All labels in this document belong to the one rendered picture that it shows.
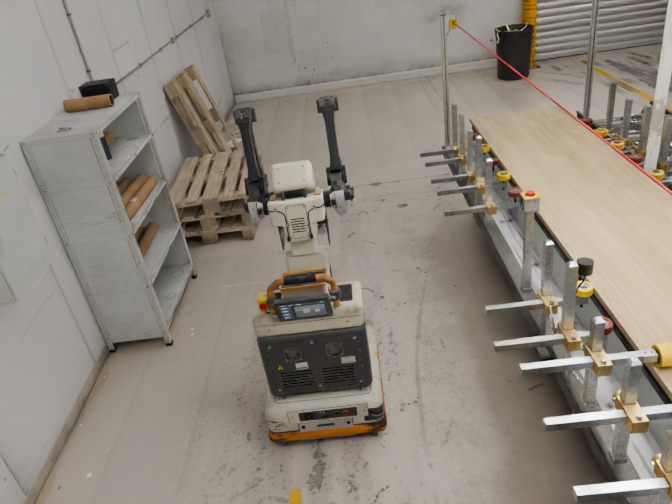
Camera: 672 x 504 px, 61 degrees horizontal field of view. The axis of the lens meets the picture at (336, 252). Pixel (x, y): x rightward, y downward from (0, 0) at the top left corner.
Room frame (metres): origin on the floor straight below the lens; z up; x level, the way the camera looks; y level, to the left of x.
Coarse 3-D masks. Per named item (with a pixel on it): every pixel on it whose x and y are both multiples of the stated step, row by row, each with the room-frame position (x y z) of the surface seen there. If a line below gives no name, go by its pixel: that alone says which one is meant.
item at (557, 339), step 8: (544, 336) 1.71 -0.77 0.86; (552, 336) 1.70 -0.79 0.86; (560, 336) 1.70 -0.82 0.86; (584, 336) 1.68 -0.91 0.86; (496, 344) 1.71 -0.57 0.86; (504, 344) 1.70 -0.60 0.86; (512, 344) 1.70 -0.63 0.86; (520, 344) 1.69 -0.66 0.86; (528, 344) 1.69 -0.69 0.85; (536, 344) 1.69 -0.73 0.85; (544, 344) 1.69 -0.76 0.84; (552, 344) 1.69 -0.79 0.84; (560, 344) 1.68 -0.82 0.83
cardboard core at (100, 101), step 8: (96, 96) 3.74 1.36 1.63; (104, 96) 3.72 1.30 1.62; (112, 96) 3.78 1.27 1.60; (64, 104) 3.73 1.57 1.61; (72, 104) 3.72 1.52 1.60; (80, 104) 3.72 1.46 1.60; (88, 104) 3.71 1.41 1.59; (96, 104) 3.71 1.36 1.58; (104, 104) 3.71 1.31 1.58; (112, 104) 3.75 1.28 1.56
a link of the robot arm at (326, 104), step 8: (328, 96) 2.87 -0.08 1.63; (320, 104) 2.80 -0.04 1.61; (328, 104) 2.79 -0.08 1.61; (328, 112) 2.77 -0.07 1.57; (328, 120) 2.77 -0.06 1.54; (328, 128) 2.76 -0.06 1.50; (328, 136) 2.76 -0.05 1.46; (328, 144) 2.75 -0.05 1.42; (336, 144) 2.75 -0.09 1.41; (336, 152) 2.74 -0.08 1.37; (336, 160) 2.73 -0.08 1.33; (328, 168) 2.74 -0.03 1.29; (336, 168) 2.73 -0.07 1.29; (344, 168) 2.73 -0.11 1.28; (328, 176) 2.72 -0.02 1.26; (344, 176) 2.71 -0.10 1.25; (328, 184) 2.72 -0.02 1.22
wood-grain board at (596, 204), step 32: (480, 128) 4.05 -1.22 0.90; (512, 128) 3.95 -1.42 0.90; (544, 128) 3.85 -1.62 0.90; (576, 128) 3.75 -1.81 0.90; (512, 160) 3.37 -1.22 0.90; (544, 160) 3.30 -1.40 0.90; (576, 160) 3.22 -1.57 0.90; (608, 160) 3.15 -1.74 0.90; (544, 192) 2.86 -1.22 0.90; (576, 192) 2.80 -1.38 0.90; (608, 192) 2.74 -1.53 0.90; (640, 192) 2.68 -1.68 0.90; (544, 224) 2.55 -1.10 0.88; (576, 224) 2.46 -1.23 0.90; (608, 224) 2.41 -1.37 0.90; (640, 224) 2.36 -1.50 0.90; (576, 256) 2.17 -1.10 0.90; (608, 256) 2.13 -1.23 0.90; (640, 256) 2.09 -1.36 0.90; (608, 288) 1.90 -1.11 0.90; (640, 288) 1.87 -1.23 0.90; (640, 320) 1.67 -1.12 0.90
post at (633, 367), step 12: (636, 360) 1.23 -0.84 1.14; (624, 372) 1.25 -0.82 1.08; (636, 372) 1.22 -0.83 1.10; (624, 384) 1.24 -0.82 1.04; (636, 384) 1.22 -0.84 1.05; (624, 396) 1.23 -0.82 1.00; (636, 396) 1.22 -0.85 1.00; (624, 432) 1.22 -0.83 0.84; (612, 444) 1.25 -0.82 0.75; (624, 444) 1.22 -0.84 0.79; (624, 456) 1.22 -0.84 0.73
